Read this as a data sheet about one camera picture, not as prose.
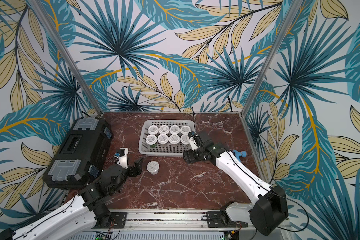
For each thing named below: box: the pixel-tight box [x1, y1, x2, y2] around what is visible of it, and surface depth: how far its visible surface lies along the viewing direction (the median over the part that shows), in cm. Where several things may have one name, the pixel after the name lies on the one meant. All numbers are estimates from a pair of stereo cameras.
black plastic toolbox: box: [43, 116, 113, 190], surface depth 80 cm
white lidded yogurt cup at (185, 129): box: [180, 125, 192, 135], surface depth 102 cm
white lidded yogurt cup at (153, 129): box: [147, 125, 159, 135], surface depth 102 cm
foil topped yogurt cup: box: [146, 160, 160, 175], surface depth 87 cm
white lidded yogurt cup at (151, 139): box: [145, 134, 158, 145], surface depth 97 cm
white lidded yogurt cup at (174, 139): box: [168, 134, 181, 145], surface depth 97 cm
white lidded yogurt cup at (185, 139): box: [180, 134, 190, 145], surface depth 97 cm
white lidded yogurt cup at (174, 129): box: [169, 125, 181, 135], surface depth 102 cm
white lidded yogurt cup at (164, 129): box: [158, 125, 170, 134], surface depth 102 cm
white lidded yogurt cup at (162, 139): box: [157, 133, 169, 145], surface depth 97 cm
